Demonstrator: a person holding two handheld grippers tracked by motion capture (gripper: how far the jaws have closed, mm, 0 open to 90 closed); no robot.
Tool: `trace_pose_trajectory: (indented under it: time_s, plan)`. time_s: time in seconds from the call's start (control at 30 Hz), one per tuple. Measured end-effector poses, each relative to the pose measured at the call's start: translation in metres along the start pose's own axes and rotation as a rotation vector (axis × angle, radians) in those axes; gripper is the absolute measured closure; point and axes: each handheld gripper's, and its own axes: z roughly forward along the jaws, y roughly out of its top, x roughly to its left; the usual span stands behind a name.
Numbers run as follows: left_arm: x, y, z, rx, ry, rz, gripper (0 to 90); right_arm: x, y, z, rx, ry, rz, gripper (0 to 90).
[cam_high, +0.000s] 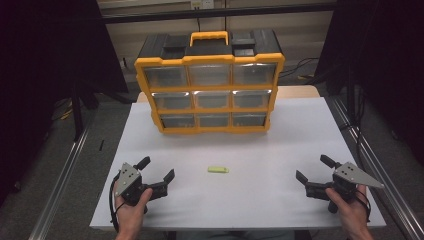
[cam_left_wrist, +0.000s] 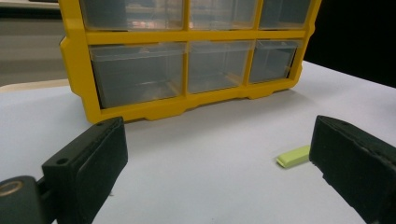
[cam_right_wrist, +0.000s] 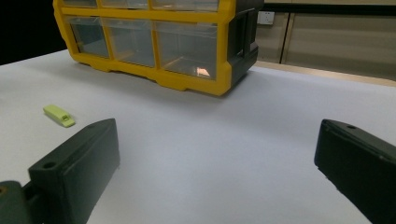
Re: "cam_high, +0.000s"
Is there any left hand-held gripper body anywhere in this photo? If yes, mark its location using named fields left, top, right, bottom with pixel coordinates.
left=114, top=162, right=168, bottom=206

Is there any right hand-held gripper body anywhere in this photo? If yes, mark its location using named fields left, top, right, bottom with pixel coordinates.
left=304, top=162, right=385, bottom=214

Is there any light green plastic stick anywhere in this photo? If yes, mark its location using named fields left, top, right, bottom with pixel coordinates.
left=207, top=165, right=230, bottom=174

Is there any small clear plastic drawer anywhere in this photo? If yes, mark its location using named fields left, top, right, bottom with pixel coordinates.
left=198, top=113, right=232, bottom=128

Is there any yellow black storage organizer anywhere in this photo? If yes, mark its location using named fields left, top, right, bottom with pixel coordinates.
left=134, top=29, right=286, bottom=135

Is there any person's right hand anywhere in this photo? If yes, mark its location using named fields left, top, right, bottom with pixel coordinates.
left=324, top=184, right=372, bottom=233

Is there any person's left hand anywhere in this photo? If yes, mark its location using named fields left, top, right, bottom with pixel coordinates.
left=113, top=184, right=154, bottom=234

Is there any black metal stand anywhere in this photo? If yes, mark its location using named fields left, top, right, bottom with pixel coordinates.
left=70, top=78, right=101, bottom=143
left=344, top=59, right=366, bottom=129

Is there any set of clear drawers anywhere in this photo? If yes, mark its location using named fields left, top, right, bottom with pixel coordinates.
left=143, top=63, right=278, bottom=129

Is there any black curtain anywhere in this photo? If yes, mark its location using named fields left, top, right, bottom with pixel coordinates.
left=0, top=0, right=129, bottom=201
left=314, top=0, right=424, bottom=164

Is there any black horizontal bar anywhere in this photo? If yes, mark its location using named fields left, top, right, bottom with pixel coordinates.
left=99, top=2, right=338, bottom=24

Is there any left hand-held gripper cable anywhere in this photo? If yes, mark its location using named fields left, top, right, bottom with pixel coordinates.
left=108, top=173, right=123, bottom=233

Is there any hand-held gripper cable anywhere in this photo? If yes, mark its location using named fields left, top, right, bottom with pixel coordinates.
left=354, top=189, right=372, bottom=223
left=108, top=173, right=123, bottom=233

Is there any right hand-held gripper cable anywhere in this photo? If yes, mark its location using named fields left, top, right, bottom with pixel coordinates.
left=354, top=189, right=372, bottom=223

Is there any aluminium frame rail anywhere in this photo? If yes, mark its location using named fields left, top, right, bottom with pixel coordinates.
left=28, top=109, right=98, bottom=240
left=328, top=94, right=424, bottom=240

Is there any yellow floor cable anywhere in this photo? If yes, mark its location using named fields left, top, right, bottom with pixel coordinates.
left=51, top=98, right=74, bottom=122

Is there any black floor cable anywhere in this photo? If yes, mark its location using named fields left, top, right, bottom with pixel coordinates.
left=279, top=57, right=321, bottom=79

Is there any white wall outlet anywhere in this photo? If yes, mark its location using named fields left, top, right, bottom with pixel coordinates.
left=190, top=0, right=215, bottom=10

